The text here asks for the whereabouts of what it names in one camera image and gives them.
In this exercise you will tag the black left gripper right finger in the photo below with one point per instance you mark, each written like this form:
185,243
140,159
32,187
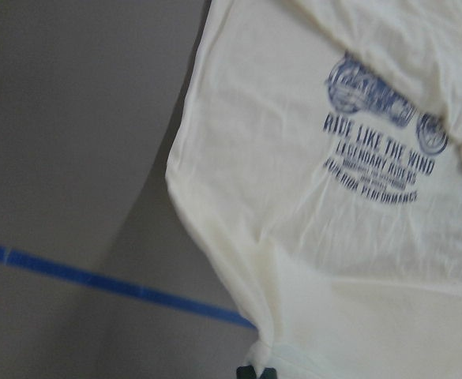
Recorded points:
268,373

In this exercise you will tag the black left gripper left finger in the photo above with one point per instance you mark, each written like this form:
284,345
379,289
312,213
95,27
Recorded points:
246,372

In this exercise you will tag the cream long-sleeve printed shirt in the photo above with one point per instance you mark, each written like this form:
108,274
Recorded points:
318,165

